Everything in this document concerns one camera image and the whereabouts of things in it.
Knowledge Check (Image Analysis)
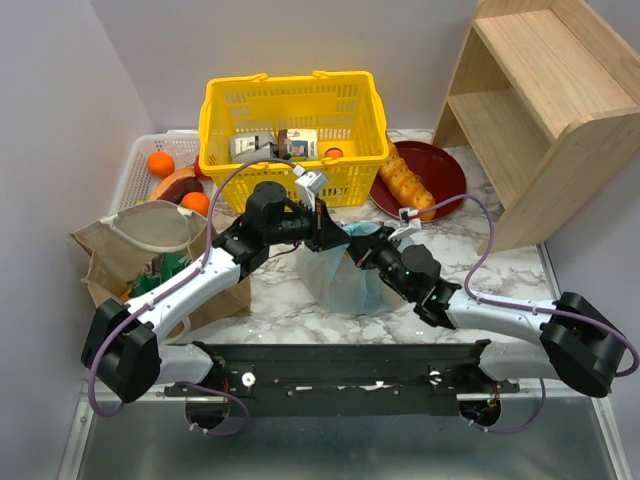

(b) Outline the wooden shelf unit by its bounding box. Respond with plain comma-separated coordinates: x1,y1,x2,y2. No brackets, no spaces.
433,1,639,252

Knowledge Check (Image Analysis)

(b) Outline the white perforated plastic tray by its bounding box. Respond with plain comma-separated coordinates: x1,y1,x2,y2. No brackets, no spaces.
109,131,215,213

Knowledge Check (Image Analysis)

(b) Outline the grey white box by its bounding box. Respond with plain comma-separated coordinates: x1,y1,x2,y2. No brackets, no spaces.
230,131,278,163

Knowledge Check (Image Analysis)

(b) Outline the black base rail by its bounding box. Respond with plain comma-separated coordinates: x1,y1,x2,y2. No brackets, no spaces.
159,342,526,420

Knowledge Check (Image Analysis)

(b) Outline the orange fruit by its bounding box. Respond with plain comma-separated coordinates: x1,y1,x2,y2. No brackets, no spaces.
147,151,175,179

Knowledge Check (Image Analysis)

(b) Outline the dark purple fruit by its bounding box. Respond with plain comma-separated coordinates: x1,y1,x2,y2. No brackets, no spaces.
158,177,204,204

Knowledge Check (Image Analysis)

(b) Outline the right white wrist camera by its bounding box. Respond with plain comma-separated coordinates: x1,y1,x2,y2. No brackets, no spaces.
388,207,422,241

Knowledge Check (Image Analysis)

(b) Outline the blue cartoon plastic bag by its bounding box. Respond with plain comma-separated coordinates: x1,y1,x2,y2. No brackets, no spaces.
295,245,406,315

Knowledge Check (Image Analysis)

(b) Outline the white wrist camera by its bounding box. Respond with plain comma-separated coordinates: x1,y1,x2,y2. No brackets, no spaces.
388,207,422,241
293,164,328,212

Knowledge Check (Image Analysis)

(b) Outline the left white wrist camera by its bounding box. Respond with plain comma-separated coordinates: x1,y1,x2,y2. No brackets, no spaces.
293,164,328,212

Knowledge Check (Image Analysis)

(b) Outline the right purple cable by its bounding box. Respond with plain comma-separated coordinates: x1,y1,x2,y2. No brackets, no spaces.
414,194,640,435

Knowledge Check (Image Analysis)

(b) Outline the small orange tangerine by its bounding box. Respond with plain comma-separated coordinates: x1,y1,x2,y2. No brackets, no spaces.
181,192,210,217

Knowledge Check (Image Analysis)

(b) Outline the orange pastry bread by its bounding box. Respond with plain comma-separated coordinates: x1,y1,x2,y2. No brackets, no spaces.
378,142,436,210

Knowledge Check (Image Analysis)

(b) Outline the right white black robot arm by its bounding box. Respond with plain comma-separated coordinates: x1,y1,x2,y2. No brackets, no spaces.
347,228,630,398

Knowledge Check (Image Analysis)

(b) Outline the green snack bag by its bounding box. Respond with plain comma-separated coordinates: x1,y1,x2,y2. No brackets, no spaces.
129,253,192,298

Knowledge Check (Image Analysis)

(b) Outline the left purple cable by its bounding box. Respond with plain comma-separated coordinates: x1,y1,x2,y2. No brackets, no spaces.
88,158,301,436

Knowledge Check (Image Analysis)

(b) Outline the purple cable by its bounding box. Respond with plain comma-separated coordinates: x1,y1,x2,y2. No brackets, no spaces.
88,158,301,436
414,194,640,435

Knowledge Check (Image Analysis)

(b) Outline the red bowl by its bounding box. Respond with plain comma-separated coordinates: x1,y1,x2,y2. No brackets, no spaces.
370,141,467,218

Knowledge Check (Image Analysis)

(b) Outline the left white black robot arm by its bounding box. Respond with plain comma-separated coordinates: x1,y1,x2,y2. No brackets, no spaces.
81,171,350,403

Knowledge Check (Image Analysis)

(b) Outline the yellow plastic shopping basket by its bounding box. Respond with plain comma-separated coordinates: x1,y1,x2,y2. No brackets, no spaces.
199,71,389,213

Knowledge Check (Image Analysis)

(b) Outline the red apple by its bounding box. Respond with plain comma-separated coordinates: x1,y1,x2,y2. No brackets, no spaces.
193,156,209,180

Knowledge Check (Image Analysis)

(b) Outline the brown jute tote bag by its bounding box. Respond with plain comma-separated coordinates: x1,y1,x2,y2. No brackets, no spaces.
68,199,251,334

